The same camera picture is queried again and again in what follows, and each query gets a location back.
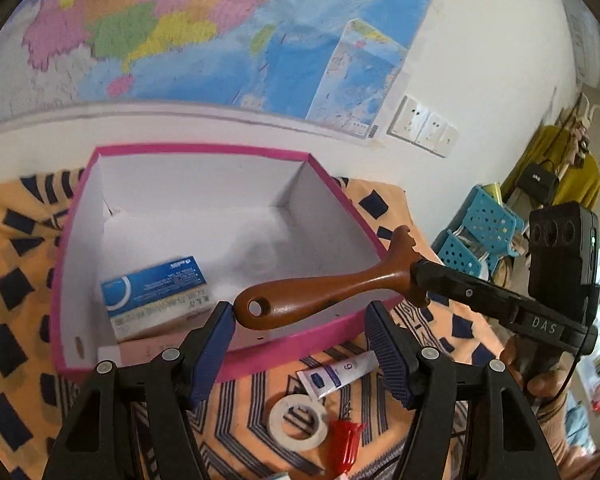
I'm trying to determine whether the person's right hand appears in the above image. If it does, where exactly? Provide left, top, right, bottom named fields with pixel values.
left=499, top=335, right=577, bottom=411

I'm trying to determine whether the white ointment tube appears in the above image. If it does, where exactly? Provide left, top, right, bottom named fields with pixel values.
left=296, top=350, right=381, bottom=401

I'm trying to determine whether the white wall switch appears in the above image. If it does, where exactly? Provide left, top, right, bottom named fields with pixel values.
left=437, top=122, right=461, bottom=159

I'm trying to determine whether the white tape roll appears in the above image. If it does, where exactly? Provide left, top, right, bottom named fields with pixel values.
left=269, top=394, right=329, bottom=450

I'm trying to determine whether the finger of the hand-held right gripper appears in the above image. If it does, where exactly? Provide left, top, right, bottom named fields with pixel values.
left=411, top=258, right=528, bottom=322

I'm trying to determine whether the colourful wall map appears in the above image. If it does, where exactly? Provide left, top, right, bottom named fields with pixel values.
left=0, top=0, right=453, bottom=148

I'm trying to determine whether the yellow hanging garment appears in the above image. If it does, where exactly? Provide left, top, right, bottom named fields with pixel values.
left=502, top=125, right=600, bottom=211

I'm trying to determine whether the person's right forearm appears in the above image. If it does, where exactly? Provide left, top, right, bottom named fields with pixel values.
left=532, top=390, right=600, bottom=480

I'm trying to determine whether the orange patterned blanket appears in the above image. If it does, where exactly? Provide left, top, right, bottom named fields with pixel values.
left=0, top=170, right=486, bottom=480

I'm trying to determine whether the pink cardboard box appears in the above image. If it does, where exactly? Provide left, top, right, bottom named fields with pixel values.
left=49, top=143, right=406, bottom=386

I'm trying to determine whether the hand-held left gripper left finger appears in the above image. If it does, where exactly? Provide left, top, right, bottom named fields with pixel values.
left=42, top=301, right=237, bottom=480

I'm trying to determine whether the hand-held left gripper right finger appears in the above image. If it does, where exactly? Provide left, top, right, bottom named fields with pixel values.
left=364, top=301, right=563, bottom=480

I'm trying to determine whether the black handbag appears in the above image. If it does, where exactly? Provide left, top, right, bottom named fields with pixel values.
left=517, top=160, right=562, bottom=206

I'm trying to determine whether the blue white medicine box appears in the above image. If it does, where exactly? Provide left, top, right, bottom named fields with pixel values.
left=100, top=256, right=216, bottom=343

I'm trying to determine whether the blue plastic basket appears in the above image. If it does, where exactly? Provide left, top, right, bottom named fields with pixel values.
left=432, top=229, right=487, bottom=279
left=459, top=185, right=526, bottom=257

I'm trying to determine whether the brown wooden massage tool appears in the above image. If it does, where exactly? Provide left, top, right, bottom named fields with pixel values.
left=233, top=226, right=433, bottom=332

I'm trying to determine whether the white wall socket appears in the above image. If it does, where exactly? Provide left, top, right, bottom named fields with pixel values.
left=415, top=110, right=449, bottom=152
left=386, top=95, right=429, bottom=142

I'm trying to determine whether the red plastic clip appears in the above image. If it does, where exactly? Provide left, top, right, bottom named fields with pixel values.
left=325, top=419, right=368, bottom=476

